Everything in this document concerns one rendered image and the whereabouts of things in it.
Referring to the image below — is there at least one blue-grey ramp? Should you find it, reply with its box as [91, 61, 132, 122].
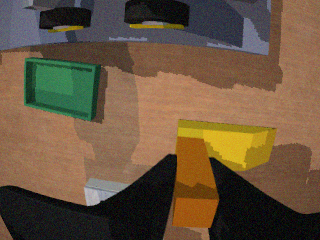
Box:
[0, 0, 272, 56]

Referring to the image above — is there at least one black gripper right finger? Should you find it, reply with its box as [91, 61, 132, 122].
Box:
[208, 156, 320, 240]

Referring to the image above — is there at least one green flat-topped trolley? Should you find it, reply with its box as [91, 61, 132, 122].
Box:
[23, 0, 191, 33]

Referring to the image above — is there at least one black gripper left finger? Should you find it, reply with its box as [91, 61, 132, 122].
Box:
[0, 153, 177, 240]

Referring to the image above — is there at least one green tray rim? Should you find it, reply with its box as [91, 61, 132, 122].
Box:
[24, 57, 101, 120]

